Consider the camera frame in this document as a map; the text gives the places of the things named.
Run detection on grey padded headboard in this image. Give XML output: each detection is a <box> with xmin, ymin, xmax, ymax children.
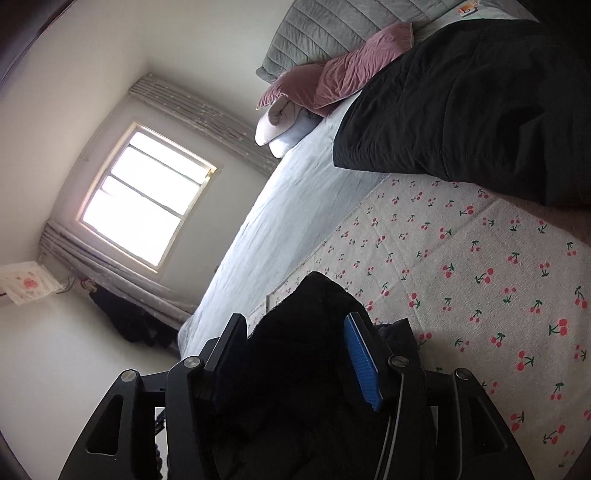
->
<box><xmin>256</xmin><ymin>0</ymin><xmax>463</xmax><ymax>85</ymax></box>

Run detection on black quilted puffer jacket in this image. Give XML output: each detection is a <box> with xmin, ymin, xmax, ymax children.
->
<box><xmin>216</xmin><ymin>271</ymin><xmax>438</xmax><ymax>480</ymax></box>

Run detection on cherry print blanket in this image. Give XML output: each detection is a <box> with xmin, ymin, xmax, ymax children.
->
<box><xmin>247</xmin><ymin>172</ymin><xmax>591</xmax><ymax>480</ymax></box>

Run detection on dark hanging clothes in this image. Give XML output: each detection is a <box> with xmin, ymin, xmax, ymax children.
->
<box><xmin>87</xmin><ymin>282</ymin><xmax>179</xmax><ymax>348</ymax></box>

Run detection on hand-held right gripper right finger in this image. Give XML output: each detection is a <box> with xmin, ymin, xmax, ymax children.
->
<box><xmin>343</xmin><ymin>312</ymin><xmax>536</xmax><ymax>480</ymax></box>

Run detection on grey patterned curtain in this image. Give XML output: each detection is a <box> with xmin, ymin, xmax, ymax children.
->
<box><xmin>130</xmin><ymin>72</ymin><xmax>283</xmax><ymax>177</ymax></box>
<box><xmin>39</xmin><ymin>220</ymin><xmax>198</xmax><ymax>334</ymax></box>

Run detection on pale blue bed sheet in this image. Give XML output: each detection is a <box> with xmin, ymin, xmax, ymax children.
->
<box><xmin>178</xmin><ymin>0</ymin><xmax>542</xmax><ymax>360</ymax></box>

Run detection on bright window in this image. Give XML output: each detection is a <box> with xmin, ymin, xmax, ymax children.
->
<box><xmin>76</xmin><ymin>121</ymin><xmax>225</xmax><ymax>271</ymax></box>

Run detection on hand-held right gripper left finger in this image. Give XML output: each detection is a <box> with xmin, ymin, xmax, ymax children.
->
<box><xmin>58</xmin><ymin>313</ymin><xmax>251</xmax><ymax>480</ymax></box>

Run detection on black matte coat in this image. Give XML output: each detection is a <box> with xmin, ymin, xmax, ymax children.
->
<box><xmin>332</xmin><ymin>18</ymin><xmax>591</xmax><ymax>209</ymax></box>

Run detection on pale blue pillow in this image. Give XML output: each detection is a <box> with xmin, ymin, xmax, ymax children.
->
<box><xmin>268</xmin><ymin>113</ymin><xmax>320</xmax><ymax>158</ymax></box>

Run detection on white cloth cover pink print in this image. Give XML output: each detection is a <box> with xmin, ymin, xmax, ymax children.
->
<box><xmin>0</xmin><ymin>260</ymin><xmax>59</xmax><ymax>306</ymax></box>

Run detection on pink velvet pillow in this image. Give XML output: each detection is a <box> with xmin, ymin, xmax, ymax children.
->
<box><xmin>311</xmin><ymin>22</ymin><xmax>415</xmax><ymax>119</ymax></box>
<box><xmin>256</xmin><ymin>62</ymin><xmax>332</xmax><ymax>112</ymax></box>

